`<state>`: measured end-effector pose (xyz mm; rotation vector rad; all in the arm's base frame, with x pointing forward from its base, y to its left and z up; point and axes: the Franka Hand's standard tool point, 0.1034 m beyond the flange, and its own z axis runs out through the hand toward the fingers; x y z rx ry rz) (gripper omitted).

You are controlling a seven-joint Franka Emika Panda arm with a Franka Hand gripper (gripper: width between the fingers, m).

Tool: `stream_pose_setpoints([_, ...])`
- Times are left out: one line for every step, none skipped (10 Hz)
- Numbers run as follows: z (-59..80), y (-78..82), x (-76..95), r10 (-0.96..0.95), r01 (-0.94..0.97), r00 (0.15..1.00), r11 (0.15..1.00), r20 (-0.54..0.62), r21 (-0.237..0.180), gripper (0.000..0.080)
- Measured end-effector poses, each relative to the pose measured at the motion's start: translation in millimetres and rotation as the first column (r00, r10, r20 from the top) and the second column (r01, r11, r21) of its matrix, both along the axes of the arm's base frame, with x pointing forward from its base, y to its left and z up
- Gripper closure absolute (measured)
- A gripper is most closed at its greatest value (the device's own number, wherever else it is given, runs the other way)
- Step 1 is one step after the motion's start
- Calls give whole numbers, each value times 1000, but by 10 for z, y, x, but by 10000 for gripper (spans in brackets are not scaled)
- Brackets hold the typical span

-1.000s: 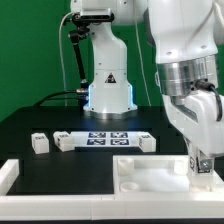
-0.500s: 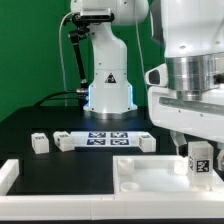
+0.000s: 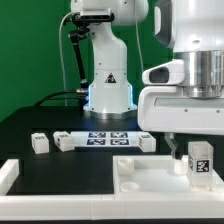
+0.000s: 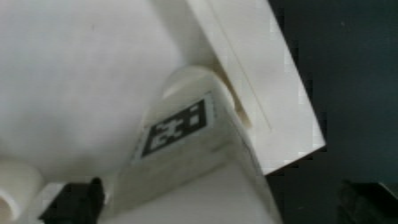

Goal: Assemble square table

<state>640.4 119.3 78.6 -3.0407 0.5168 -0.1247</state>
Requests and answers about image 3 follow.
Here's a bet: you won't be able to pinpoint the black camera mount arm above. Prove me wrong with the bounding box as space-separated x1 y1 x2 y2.
66 14 90 89

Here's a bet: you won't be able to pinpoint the black cables at base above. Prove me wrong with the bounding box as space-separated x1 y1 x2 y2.
33 88 90 108

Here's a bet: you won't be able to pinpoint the grey camera on mount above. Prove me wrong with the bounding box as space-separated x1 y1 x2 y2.
80 8 112 19

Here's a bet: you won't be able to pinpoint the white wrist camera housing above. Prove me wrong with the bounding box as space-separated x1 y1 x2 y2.
142 59 185 86

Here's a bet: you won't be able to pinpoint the white cable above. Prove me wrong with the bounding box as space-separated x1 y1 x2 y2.
58 11 76 108

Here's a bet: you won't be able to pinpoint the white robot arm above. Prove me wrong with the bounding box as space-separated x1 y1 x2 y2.
70 0 224 135

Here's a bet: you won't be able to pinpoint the white U-shaped obstacle fence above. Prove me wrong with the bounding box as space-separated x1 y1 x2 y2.
0 159 224 221

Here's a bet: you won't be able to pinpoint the white sheet with tags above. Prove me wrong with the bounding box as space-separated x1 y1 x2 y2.
71 131 138 147

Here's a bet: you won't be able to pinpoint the white square table top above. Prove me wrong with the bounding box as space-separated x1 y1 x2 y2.
113 156 224 193

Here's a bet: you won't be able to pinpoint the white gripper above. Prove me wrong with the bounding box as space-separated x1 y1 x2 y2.
138 86 224 160

